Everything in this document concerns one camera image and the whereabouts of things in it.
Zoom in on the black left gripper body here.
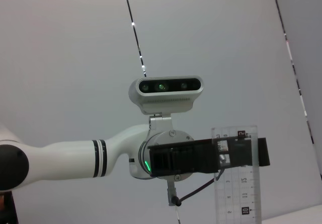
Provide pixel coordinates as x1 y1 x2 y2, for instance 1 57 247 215
147 137 220 177

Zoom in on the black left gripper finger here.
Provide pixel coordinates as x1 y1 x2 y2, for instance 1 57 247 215
215 136 253 170
252 137 271 168

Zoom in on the clear plastic ruler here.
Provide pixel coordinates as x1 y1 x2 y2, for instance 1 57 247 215
210 124 263 224

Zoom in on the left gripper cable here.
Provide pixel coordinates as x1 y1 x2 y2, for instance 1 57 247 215
166 168 225 207

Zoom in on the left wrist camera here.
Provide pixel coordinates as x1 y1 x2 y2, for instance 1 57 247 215
128 76 203 120

